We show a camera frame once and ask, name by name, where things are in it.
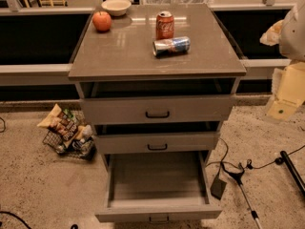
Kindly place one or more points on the grey open bottom drawer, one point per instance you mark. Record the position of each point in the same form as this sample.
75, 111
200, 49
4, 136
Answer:
158, 188

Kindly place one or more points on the wire basket with snacks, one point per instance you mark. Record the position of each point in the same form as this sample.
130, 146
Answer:
82, 148

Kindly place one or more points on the grey drawer cabinet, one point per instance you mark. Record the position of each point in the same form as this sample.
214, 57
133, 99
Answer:
125, 53

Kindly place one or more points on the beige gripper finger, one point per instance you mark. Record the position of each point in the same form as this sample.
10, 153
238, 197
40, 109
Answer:
272, 35
288, 89

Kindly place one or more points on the grey top drawer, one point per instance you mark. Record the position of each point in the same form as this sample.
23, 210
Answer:
110, 103

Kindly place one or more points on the white bowl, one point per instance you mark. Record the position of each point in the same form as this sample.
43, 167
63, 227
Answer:
116, 7

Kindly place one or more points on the yellow brown snack bag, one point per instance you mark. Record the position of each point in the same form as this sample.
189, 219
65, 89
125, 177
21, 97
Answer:
59, 123

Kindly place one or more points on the silver blue redbull can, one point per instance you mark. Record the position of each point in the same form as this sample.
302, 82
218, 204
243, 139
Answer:
171, 45

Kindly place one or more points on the black pole on floor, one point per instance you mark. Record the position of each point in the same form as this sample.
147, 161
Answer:
294, 172

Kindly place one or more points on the red apple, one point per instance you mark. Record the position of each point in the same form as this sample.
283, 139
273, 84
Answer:
102, 21

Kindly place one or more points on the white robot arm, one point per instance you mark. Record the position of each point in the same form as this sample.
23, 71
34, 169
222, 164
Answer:
292, 38

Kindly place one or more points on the orange coca-cola can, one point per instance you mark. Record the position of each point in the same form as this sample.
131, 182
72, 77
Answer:
164, 27

